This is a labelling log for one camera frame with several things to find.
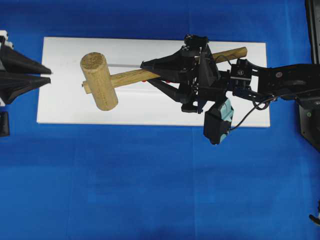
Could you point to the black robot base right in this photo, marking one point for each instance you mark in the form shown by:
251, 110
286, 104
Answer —
309, 106

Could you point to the small white marked plate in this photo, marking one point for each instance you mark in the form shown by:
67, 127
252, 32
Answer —
127, 74

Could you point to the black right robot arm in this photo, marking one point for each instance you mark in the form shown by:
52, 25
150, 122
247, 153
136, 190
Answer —
260, 84

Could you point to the black block left edge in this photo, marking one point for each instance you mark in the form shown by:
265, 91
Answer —
4, 124

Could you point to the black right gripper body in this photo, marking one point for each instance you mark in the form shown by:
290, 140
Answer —
208, 83

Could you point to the blue table cloth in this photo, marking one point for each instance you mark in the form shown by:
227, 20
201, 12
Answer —
116, 182

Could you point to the wooden mallet hammer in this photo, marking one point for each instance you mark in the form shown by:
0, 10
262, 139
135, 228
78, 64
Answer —
98, 78

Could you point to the large white board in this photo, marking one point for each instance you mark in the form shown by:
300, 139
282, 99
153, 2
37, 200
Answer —
64, 100

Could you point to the black teal wrist camera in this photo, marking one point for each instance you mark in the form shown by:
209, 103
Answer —
217, 121

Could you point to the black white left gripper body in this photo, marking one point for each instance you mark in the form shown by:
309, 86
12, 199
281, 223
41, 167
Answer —
5, 44

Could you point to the black object bottom right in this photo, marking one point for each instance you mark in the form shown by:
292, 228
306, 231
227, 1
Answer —
316, 218

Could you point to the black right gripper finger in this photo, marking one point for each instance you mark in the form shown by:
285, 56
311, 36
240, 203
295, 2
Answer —
177, 67
183, 94

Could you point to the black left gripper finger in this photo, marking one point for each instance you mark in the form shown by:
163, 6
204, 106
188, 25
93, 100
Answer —
12, 87
13, 62

